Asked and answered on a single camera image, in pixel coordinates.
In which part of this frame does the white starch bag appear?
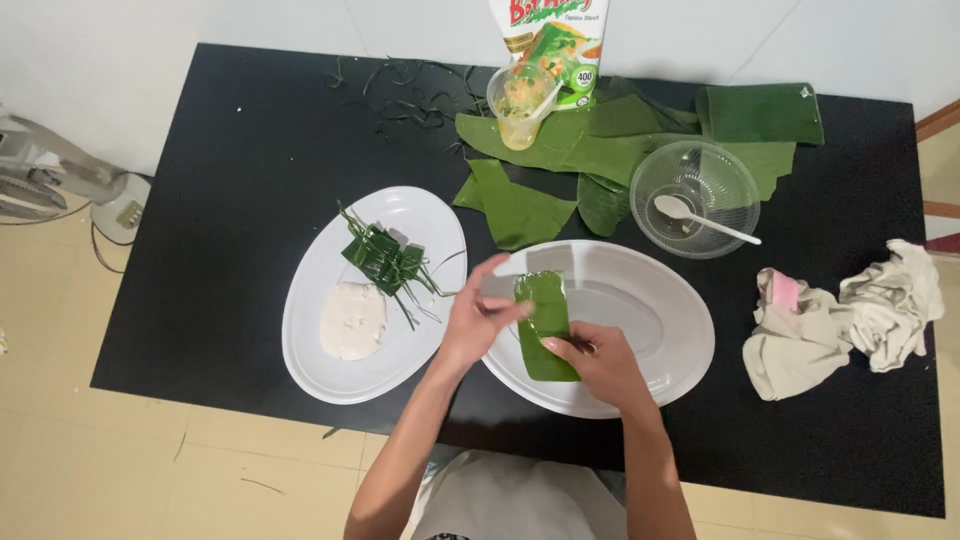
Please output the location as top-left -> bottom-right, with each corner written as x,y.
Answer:
488,0 -> 611,113

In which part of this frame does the white oval plate with dough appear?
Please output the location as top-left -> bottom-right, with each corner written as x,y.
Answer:
281,186 -> 468,406

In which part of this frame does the clear plastic cup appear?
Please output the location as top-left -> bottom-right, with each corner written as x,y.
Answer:
485,62 -> 561,152

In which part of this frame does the bundle of leaf-wrapped parcels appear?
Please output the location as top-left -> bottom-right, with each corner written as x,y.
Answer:
336,201 -> 468,332

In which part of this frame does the clear plastic bowl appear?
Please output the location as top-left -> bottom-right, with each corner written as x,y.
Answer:
629,140 -> 763,261

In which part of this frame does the person's right hand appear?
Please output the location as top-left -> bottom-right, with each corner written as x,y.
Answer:
540,321 -> 656,416

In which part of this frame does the torn banana leaf piece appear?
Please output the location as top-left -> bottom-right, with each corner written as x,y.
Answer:
451,158 -> 579,252

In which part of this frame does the wooden furniture frame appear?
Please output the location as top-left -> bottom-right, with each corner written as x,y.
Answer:
914,97 -> 960,258

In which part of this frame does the small rounded banana leaf piece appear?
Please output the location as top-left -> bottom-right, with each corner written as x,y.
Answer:
575,173 -> 633,239

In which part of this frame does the white dough lump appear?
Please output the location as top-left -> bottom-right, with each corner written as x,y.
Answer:
319,281 -> 389,363

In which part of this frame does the long white plastic spoon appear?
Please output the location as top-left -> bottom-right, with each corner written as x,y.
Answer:
653,194 -> 763,247

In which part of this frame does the green banana leaf strip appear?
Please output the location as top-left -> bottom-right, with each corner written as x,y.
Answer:
513,270 -> 583,384

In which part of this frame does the grey electric fan base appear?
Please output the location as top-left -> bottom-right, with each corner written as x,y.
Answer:
0,103 -> 153,247

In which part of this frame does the crumpled beige cloth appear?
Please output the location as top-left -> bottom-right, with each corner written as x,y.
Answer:
741,238 -> 947,403

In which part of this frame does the large banana leaf sheet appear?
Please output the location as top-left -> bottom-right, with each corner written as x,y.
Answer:
454,76 -> 798,202

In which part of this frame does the pile of thin leaf strings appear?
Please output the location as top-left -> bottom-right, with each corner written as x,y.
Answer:
324,54 -> 490,154

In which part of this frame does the person's left hand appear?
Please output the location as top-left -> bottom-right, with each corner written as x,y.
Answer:
438,253 -> 536,371

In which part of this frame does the empty white oval plate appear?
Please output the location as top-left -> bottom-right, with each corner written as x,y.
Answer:
480,240 -> 717,420

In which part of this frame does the small white plastic spoon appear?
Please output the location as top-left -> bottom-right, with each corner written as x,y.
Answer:
525,78 -> 564,123

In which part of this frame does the folded dark banana leaf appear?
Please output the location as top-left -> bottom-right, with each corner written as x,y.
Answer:
695,82 -> 825,148

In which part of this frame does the person's white shirt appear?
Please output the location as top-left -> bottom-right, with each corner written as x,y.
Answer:
408,448 -> 629,540

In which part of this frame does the black power cable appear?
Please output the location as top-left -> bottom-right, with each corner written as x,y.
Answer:
0,198 -> 130,276

